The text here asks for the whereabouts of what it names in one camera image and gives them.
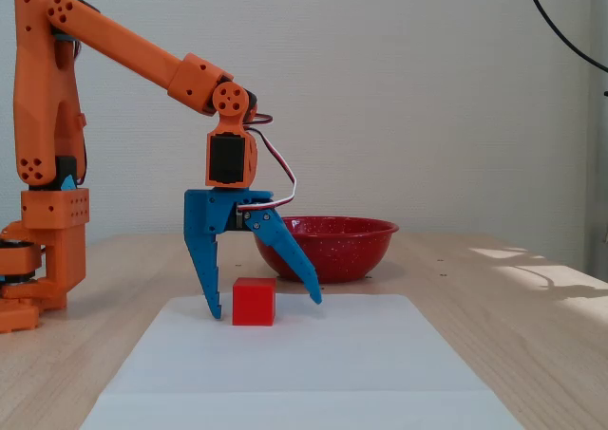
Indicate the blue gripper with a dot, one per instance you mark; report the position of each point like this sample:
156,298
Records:
209,210

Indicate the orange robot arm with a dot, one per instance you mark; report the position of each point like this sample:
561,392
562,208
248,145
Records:
133,50

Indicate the red speckled bowl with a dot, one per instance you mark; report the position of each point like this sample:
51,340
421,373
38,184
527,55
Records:
347,252

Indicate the white paper sheet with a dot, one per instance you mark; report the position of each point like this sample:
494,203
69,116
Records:
294,368

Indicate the red cube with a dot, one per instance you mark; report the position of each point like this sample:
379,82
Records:
253,304

